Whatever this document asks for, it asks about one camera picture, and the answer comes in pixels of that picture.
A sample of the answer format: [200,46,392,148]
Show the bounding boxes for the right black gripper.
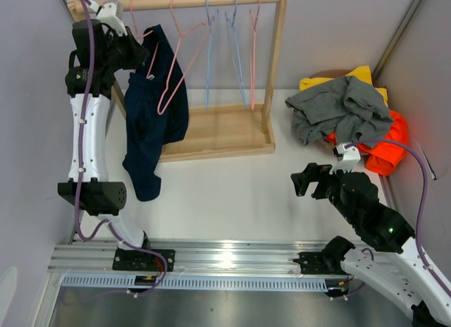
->
[290,161,357,224]

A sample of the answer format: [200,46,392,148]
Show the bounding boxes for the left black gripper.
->
[101,26,149,73]

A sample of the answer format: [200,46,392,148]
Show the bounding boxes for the pink hanger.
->
[129,0,159,80]
[249,0,261,111]
[156,0,208,116]

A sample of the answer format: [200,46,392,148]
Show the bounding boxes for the navy blue shorts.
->
[123,25,189,202]

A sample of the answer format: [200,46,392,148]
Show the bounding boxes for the orange shorts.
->
[323,109,410,176]

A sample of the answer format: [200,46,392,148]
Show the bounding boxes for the grey shorts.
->
[284,75,395,147]

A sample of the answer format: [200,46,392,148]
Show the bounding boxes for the blue hanger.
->
[204,0,218,111]
[225,0,249,108]

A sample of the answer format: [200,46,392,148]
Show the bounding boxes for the yellow shorts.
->
[299,65,388,106]

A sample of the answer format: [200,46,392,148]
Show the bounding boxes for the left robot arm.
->
[58,19,154,271]

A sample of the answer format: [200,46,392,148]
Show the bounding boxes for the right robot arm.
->
[290,163,450,326]

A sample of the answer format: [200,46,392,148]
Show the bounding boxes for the wooden clothes rack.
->
[66,0,290,162]

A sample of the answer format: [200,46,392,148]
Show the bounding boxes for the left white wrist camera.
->
[88,0,128,37]

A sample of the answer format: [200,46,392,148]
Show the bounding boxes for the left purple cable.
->
[73,0,113,242]

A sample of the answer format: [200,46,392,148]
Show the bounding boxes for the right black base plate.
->
[292,252,342,275]

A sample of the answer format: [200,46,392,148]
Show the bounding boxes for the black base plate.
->
[292,252,342,275]
[112,248,175,272]

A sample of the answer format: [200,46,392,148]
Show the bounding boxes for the aluminium mounting rail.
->
[47,239,328,278]

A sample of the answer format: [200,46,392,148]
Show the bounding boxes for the slotted grey cable duct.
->
[61,273,328,292]

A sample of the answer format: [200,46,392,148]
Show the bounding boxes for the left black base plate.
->
[112,248,175,272]

